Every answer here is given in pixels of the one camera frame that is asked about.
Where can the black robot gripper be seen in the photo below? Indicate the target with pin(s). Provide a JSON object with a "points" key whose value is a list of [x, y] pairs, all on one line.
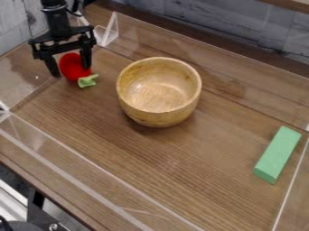
{"points": [[46, 45]]}

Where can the red felt strawberry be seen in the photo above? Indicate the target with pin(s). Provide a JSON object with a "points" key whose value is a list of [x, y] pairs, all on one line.
{"points": [[73, 71]]}

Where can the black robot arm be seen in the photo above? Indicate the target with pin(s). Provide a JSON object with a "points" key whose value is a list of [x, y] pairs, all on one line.
{"points": [[55, 10]]}

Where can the wooden bowl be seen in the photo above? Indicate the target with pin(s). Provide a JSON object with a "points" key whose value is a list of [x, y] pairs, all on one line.
{"points": [[158, 91]]}

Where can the black metal table leg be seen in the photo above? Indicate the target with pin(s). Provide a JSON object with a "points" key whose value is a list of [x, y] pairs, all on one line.
{"points": [[36, 198]]}

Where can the green rectangular block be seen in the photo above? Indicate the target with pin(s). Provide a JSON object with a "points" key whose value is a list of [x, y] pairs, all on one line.
{"points": [[277, 154]]}

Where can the clear acrylic corner bracket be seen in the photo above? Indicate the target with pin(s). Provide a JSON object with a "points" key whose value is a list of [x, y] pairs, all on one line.
{"points": [[105, 34]]}

